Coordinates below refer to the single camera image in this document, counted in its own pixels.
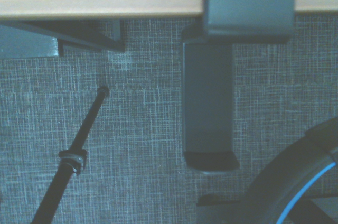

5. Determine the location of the blue and black headphone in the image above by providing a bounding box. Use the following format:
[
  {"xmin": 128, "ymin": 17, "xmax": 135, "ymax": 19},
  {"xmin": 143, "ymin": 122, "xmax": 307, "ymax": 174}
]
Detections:
[{"xmin": 245, "ymin": 116, "xmax": 338, "ymax": 224}]

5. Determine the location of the black headphone hanger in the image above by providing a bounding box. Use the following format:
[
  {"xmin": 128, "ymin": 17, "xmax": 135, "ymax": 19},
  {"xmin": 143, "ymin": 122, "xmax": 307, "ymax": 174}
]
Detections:
[{"xmin": 181, "ymin": 0, "xmax": 296, "ymax": 175}]

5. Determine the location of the black tripod leg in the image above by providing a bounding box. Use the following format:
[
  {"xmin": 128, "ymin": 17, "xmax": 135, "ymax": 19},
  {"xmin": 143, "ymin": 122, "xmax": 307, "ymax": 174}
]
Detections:
[{"xmin": 30, "ymin": 85, "xmax": 111, "ymax": 224}]

